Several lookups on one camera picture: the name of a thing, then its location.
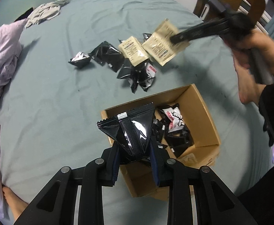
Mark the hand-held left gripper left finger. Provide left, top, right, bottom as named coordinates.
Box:
left=14, top=143, right=121, bottom=225

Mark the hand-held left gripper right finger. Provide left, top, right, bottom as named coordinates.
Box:
left=150, top=139, right=246, bottom=225

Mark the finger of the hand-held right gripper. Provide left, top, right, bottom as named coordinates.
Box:
left=171, top=15, right=232, bottom=41
left=172, top=27, right=232, bottom=47

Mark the beige snack packet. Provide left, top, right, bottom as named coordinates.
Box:
left=118, top=36, right=149, bottom=66
left=142, top=31, right=191, bottom=65
left=154, top=18, right=180, bottom=40

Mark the pile of black snack packets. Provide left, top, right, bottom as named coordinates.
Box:
left=90, top=32, right=157, bottom=94
left=151, top=103, right=195, bottom=158

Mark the black triangular snack packet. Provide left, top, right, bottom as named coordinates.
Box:
left=97, top=102, right=155, bottom=165

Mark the cardboard box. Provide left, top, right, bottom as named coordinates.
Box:
left=101, top=84, right=222, bottom=201

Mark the person's right hand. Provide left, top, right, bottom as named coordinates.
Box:
left=224, top=30, right=274, bottom=75

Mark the person's right foot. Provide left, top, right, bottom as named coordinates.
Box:
left=235, top=63, right=267, bottom=104

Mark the person's foot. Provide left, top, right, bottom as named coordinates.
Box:
left=1, top=185, right=31, bottom=222
left=235, top=63, right=267, bottom=104

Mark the person's left foot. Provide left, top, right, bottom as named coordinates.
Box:
left=1, top=185, right=31, bottom=222

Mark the black white printed snack packet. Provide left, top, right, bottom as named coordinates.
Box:
left=68, top=52, right=92, bottom=69

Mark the grey crumpled cloth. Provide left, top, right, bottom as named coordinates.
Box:
left=25, top=0, right=71, bottom=29

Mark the lilac duvet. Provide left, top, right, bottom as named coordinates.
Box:
left=0, top=9, right=28, bottom=216

